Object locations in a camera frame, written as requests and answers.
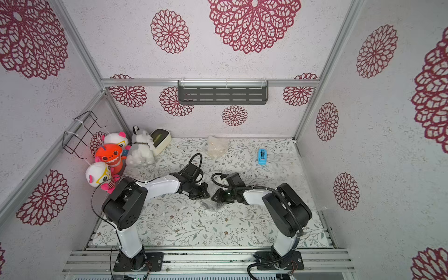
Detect clear bubble wrap sheet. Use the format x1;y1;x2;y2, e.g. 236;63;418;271
199;198;227;212
203;135;231;159

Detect black dinner plate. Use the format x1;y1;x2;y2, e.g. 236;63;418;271
203;199;225;211

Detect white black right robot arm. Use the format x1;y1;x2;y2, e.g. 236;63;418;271
212;183;312;257

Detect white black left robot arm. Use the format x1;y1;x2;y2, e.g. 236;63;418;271
101;175;210;259

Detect floral table mat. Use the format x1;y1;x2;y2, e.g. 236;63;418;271
91;137;333;249

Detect blue tape dispenser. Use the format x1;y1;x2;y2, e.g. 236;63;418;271
257;149;267;165

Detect grey white husky plush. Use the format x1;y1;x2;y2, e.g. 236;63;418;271
126;126;155;168

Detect orange red plush toy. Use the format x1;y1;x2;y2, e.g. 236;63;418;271
94;143;127;175

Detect white pink plush toy top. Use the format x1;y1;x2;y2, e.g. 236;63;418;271
101;131;130;150

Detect white plush with yellow glasses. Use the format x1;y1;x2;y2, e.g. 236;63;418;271
85;162;119;194

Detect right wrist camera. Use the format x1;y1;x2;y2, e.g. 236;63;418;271
226;173;246;189

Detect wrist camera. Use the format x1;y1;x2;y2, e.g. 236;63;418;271
179;153;204;183
226;173;246;189

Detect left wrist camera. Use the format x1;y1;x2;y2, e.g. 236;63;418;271
179;153;204;183

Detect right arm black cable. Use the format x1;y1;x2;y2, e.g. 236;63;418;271
210;172;305;280

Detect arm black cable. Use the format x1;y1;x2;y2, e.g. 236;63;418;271
210;172;305;280
90;174;155;228

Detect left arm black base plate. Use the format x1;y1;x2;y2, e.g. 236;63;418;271
113;248;165;272

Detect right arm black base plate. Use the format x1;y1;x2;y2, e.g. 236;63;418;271
254;247;305;271

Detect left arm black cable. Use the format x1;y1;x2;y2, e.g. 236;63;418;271
90;174;155;228

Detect grey wall shelf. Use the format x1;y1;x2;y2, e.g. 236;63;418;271
177;80;269;105

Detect black wire basket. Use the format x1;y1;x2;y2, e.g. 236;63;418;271
61;110;107;162

